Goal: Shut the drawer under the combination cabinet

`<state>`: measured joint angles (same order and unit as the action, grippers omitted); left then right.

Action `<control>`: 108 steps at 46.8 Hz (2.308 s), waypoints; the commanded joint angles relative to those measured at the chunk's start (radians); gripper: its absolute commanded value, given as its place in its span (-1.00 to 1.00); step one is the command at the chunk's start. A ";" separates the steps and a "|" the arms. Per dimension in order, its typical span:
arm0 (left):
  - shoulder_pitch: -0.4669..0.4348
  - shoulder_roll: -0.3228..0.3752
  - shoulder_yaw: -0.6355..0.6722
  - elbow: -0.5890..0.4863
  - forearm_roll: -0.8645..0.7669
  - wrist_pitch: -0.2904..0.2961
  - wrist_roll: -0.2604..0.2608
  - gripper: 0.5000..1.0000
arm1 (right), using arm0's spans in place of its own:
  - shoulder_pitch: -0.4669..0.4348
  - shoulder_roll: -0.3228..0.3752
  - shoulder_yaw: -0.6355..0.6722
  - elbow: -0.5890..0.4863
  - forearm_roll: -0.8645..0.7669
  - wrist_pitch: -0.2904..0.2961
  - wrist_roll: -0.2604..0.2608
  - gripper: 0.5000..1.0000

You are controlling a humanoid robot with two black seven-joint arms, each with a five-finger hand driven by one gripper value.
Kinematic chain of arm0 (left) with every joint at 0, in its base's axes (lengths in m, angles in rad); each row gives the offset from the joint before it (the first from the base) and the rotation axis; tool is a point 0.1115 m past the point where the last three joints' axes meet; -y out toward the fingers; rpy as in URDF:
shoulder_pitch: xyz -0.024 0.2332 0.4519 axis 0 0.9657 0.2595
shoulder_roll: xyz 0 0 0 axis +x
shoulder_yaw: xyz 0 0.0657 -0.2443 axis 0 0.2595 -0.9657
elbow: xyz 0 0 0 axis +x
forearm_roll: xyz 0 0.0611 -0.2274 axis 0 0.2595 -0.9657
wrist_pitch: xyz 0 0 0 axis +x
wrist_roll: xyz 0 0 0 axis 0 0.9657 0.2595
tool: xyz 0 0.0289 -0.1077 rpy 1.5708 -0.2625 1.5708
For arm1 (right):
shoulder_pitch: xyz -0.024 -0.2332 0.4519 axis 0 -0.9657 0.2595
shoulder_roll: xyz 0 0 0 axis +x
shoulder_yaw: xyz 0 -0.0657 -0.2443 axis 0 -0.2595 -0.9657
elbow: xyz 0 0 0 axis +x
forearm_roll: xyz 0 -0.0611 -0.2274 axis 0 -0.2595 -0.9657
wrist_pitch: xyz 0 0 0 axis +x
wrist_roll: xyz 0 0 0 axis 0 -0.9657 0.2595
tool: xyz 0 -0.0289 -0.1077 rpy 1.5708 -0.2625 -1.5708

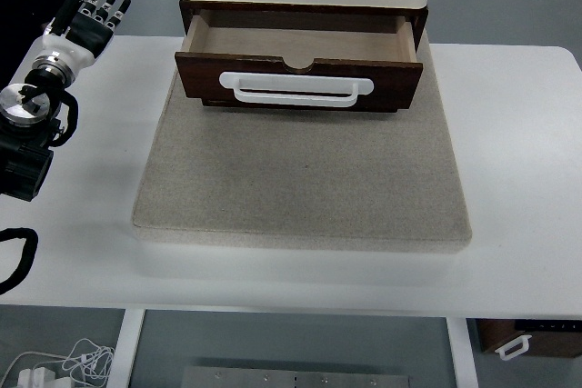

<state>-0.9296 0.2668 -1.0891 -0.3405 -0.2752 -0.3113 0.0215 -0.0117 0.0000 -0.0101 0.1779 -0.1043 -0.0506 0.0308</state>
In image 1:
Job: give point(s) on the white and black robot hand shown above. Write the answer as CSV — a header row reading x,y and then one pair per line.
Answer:
x,y
86,36

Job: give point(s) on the dark wooden drawer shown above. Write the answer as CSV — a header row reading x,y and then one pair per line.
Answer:
x,y
409,83

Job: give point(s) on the grey fabric mat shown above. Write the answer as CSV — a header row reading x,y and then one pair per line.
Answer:
x,y
300,179

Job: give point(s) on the white table leg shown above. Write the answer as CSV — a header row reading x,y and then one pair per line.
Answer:
x,y
461,351
127,347

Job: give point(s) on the white charger plug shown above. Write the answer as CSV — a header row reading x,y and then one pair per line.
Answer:
x,y
36,378

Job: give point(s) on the brown wooden box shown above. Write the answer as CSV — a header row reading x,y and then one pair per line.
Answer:
x,y
554,342

